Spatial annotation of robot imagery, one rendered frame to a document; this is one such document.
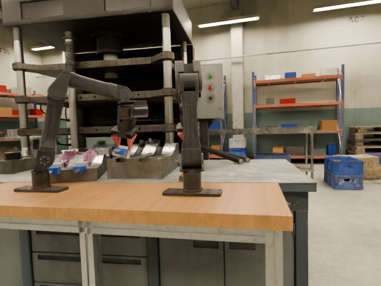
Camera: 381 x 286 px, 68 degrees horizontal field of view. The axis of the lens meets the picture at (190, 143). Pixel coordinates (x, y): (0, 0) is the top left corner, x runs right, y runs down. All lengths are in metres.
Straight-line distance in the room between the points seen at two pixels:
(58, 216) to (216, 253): 0.68
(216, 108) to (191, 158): 1.15
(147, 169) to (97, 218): 0.44
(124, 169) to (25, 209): 0.45
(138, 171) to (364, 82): 7.30
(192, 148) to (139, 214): 0.28
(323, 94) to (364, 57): 1.23
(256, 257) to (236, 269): 0.10
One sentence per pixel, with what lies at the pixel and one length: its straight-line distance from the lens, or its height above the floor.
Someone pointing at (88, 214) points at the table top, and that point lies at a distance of 0.91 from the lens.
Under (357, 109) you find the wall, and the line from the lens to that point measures 8.07.
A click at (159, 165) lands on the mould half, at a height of 0.86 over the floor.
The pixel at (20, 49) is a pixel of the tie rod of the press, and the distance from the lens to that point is 2.59.
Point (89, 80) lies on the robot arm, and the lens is 1.21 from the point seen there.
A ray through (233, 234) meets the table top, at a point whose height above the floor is 0.73.
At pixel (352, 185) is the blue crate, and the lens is 4.81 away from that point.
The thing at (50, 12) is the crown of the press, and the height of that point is 1.87.
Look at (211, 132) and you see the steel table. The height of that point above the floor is 0.89.
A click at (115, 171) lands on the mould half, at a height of 0.83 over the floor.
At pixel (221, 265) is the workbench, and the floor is 0.42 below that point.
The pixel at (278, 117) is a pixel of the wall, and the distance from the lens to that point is 7.86.
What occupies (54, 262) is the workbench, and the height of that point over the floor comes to 0.40.
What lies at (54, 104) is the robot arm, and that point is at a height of 1.13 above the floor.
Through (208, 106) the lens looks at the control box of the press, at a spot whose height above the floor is 1.16.
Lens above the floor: 1.04
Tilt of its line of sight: 4 degrees down
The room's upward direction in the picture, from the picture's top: 2 degrees counter-clockwise
